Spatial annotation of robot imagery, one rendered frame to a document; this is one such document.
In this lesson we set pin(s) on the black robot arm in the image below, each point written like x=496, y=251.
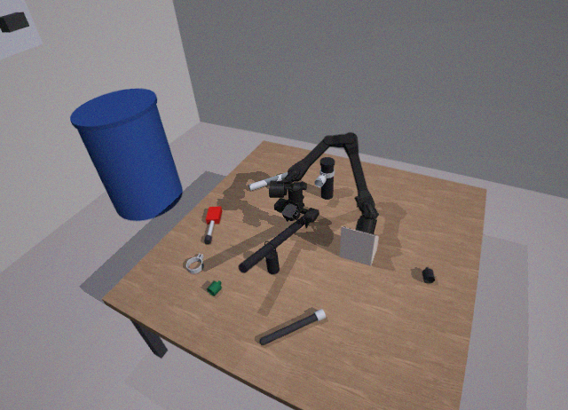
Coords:
x=367, y=221

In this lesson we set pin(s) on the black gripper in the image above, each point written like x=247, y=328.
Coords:
x=310, y=214

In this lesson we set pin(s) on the silver metal ring clamp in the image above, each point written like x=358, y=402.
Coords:
x=195, y=259

